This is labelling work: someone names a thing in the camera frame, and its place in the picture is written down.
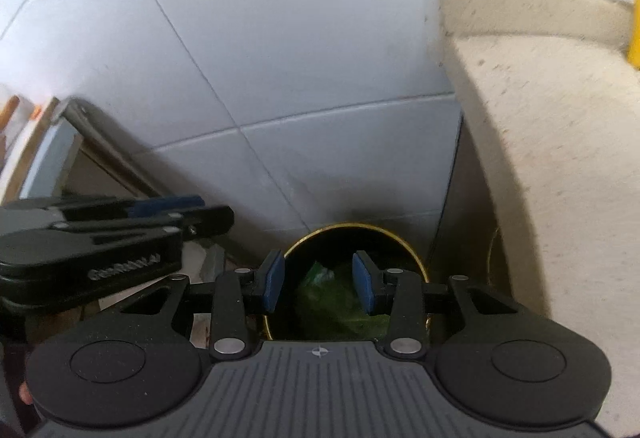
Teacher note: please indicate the black trash bin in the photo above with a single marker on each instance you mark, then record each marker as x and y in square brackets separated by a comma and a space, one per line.
[333, 247]

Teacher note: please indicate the person's left hand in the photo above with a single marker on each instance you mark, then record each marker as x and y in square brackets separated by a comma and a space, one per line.
[25, 394]

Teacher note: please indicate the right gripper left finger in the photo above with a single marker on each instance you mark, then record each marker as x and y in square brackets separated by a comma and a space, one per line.
[241, 300]

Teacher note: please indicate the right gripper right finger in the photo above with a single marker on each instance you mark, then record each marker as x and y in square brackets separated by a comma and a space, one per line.
[398, 293]

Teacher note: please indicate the dark bok choy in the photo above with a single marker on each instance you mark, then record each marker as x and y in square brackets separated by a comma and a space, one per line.
[331, 309]

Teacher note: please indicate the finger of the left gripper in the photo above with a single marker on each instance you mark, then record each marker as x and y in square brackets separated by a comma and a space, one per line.
[94, 207]
[194, 223]

